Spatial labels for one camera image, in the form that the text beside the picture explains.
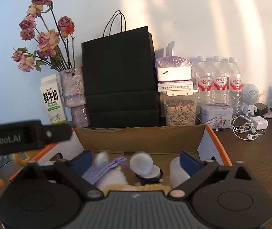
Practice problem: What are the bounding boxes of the black paper bag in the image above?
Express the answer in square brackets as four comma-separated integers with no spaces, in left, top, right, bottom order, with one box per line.
[81,11,160,128]

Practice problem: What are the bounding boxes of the dried pink rose bouquet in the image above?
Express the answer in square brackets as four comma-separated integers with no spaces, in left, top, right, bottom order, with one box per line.
[11,0,75,73]

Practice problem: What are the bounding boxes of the purple cloth pouch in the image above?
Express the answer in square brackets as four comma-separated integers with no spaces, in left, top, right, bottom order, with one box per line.
[82,156,127,185]

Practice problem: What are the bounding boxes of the black power adapter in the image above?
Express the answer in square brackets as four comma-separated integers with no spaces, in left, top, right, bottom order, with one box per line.
[256,102,268,117]

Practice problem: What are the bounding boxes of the white square charger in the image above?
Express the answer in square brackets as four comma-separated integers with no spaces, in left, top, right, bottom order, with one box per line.
[252,116,269,129]

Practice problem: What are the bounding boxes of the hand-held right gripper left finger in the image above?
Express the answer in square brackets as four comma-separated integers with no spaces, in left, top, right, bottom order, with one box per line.
[23,150,104,200]

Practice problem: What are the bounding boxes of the black rimmed round lid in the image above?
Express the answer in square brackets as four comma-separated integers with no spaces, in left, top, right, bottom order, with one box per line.
[136,166,163,179]

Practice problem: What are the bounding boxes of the purple tissue pack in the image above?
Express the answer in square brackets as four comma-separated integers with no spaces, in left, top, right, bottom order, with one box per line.
[155,41,193,82]

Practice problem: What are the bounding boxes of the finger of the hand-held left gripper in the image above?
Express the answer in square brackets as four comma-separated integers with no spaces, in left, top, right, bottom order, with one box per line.
[42,124,73,146]

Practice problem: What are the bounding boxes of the white wired earphones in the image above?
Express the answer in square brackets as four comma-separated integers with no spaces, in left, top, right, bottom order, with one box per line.
[231,115,267,141]

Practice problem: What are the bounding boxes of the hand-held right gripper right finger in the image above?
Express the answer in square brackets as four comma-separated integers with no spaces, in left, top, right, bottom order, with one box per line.
[170,151,253,199]

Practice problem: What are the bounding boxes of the white ridged screw cap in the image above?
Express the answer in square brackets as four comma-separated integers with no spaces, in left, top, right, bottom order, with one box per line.
[129,151,153,178]

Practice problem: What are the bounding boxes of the lilac floral tin box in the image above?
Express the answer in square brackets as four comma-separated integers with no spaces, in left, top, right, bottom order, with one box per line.
[199,103,233,130]

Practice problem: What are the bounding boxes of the purple glittery vase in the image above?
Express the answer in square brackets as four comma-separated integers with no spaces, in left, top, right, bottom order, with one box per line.
[59,67,90,128]

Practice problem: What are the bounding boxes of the white flat box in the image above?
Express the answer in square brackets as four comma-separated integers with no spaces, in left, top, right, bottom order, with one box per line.
[157,81,195,92]

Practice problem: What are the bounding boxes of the clear water bottle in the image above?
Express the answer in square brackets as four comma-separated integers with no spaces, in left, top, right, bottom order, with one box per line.
[194,56,213,106]
[210,56,224,104]
[226,57,243,115]

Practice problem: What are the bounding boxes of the white plastic jar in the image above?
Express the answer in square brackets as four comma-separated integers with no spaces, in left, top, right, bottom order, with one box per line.
[170,157,192,189]

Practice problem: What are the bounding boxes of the clear seed jar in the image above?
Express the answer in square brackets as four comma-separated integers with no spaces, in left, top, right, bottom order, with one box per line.
[161,88,199,126]

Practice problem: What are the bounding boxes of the white robot-shaped speaker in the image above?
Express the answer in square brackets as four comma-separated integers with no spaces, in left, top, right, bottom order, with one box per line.
[241,83,260,115]

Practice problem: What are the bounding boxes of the white yellow plush toy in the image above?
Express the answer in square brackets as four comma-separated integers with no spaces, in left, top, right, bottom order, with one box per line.
[94,151,172,195]

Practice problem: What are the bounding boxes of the white green milk carton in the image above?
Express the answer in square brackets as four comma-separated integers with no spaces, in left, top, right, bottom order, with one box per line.
[40,75,68,126]

